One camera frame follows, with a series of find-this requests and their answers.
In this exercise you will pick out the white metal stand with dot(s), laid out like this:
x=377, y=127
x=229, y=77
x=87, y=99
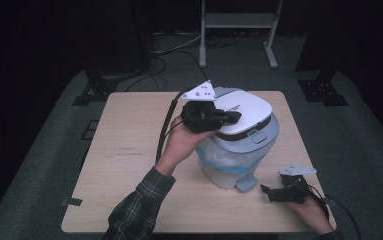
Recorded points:
x=237, y=20

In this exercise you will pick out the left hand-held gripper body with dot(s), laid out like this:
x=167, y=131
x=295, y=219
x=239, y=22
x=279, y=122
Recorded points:
x=199, y=115

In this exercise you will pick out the black stand base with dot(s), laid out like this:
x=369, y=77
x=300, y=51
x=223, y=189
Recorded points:
x=322, y=90
x=95, y=88

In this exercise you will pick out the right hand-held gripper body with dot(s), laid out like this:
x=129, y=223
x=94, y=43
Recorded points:
x=294, y=186

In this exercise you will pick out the white pedal trash can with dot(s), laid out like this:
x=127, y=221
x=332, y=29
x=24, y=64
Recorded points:
x=245, y=110

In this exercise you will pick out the dark tape strip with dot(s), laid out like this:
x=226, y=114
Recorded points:
x=72, y=201

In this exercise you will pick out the translucent blue bin liner bag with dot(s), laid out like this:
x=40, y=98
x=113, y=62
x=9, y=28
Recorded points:
x=219, y=156

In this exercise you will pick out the person's left hand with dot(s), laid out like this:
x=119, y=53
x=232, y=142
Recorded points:
x=180, y=143

